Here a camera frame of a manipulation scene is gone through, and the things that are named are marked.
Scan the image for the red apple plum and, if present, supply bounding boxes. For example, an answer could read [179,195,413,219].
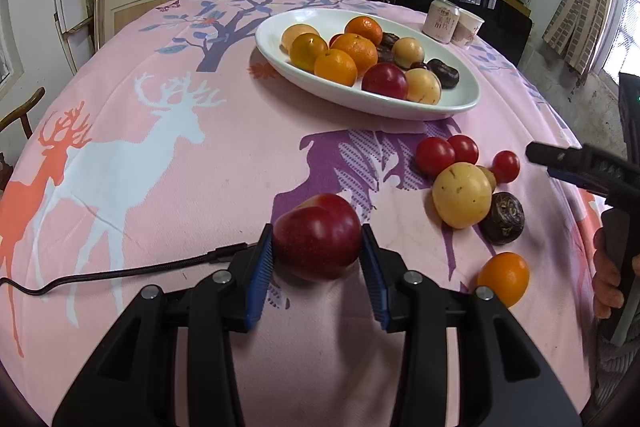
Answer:
[361,63,408,100]

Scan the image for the white paper cup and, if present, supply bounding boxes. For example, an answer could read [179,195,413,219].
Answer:
[451,8,484,48]

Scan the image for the yellow-orange citrus fruit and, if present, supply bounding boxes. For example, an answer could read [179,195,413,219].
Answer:
[288,32,329,72]

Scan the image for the large dark water chestnut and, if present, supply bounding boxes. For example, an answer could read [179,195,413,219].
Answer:
[426,58,460,89]

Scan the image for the striped pepino melon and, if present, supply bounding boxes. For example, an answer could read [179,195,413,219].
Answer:
[406,68,442,105]

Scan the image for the yellow oval fruit upper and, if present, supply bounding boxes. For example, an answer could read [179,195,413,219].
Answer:
[281,24,319,53]

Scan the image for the yellow oval fruit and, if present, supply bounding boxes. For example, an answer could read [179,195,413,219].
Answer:
[432,162,492,230]
[281,24,319,53]

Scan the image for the small orange tangerine left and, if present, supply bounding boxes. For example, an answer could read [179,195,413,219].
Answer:
[476,251,530,308]

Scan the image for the orange tangerine on plate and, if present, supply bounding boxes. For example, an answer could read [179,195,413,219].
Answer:
[345,16,384,46]

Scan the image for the small dark chestnut on plate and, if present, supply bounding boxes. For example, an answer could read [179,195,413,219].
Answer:
[378,32,399,51]

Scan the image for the dark red plum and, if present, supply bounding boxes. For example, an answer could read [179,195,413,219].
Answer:
[273,194,361,282]

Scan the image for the orange tangerine plate left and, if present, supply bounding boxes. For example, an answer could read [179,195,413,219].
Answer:
[332,34,378,77]

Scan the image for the small yellow loquat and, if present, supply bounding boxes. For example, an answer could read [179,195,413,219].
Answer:
[478,166,497,191]

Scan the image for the dark water chestnut front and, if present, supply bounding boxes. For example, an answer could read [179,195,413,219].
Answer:
[480,192,525,246]

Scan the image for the orange tangerine front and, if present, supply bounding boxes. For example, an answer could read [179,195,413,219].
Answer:
[314,49,358,87]

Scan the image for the pink deer tablecloth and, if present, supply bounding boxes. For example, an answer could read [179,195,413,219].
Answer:
[1,0,600,426]

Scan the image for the black cable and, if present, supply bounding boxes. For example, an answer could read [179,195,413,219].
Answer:
[0,241,252,298]

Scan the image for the large yellow round fruit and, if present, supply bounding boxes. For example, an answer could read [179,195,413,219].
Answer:
[392,37,424,69]

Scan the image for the person's right hand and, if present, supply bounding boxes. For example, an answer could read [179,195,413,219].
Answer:
[592,228,625,320]

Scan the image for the white oval plate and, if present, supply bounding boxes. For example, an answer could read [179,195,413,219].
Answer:
[255,9,480,120]

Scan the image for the red cherry tomato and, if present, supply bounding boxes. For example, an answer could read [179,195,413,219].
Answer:
[414,136,456,179]
[491,150,521,184]
[447,134,480,165]

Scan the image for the wooden chair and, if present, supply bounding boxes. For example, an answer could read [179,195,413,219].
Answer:
[0,85,47,193]

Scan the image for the pink drink can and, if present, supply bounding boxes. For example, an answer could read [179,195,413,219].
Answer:
[422,0,460,44]

